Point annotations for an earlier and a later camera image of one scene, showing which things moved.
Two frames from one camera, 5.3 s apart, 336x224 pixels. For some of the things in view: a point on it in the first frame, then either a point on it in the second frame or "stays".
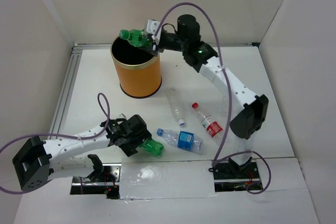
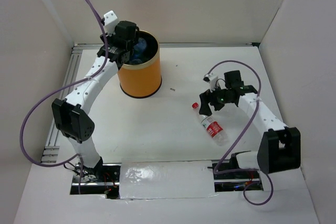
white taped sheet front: [169, 179] stays
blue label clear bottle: [182, 140] to [139, 49]
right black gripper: [160, 48] to [206, 97]
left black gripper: [128, 148] to [111, 39]
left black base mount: [109, 185] stays
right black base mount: [230, 176] stays
